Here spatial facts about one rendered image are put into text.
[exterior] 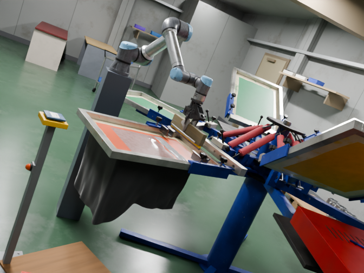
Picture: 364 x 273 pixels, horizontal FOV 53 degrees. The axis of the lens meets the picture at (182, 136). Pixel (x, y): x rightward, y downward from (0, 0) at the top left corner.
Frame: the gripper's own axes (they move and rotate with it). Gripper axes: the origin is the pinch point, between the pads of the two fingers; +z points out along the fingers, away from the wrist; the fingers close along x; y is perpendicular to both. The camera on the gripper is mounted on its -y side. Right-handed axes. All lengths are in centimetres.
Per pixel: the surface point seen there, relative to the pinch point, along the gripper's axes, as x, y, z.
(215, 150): -21.8, -7.7, 6.4
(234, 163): -21.8, -27.4, 5.4
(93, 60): -178, 652, 70
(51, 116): 80, 9, 12
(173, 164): 22.9, -29.5, 11.5
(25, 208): 77, 9, 69
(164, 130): 2.4, 19.1, 8.6
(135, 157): 47, -29, 11
